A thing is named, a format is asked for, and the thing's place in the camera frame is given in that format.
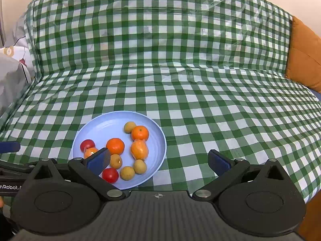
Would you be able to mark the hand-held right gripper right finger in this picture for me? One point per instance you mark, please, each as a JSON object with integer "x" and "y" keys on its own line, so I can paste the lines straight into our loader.
{"x": 219, "y": 162}

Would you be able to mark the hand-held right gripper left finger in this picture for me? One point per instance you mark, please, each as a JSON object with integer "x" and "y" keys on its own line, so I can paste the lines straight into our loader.
{"x": 99, "y": 161}

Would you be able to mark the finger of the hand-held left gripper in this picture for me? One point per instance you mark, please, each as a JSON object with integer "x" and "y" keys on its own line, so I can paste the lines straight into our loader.
{"x": 10, "y": 146}

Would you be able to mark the longan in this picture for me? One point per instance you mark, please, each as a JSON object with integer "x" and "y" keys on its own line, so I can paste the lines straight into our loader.
{"x": 115, "y": 161}
{"x": 130, "y": 127}
{"x": 140, "y": 166}
{"x": 127, "y": 173}

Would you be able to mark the blue plate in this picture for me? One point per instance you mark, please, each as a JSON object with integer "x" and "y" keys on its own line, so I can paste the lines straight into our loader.
{"x": 107, "y": 125}

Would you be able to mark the plastic-wrapped tangerine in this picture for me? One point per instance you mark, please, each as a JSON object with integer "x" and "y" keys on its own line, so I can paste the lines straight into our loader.
{"x": 139, "y": 150}

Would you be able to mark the cherry tomato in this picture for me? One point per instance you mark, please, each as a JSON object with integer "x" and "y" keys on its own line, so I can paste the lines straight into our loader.
{"x": 110, "y": 175}
{"x": 87, "y": 145}

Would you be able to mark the grey cloth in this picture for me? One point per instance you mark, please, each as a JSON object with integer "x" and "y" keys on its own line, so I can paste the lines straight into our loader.
{"x": 10, "y": 85}

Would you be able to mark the white floral bedding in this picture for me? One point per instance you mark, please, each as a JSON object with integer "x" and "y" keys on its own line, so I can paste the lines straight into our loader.
{"x": 20, "y": 52}

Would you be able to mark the green checked tablecloth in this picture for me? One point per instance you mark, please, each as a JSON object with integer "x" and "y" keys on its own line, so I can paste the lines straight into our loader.
{"x": 175, "y": 67}

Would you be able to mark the orange cushion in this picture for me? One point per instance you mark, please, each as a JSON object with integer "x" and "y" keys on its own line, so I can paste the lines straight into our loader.
{"x": 306, "y": 55}

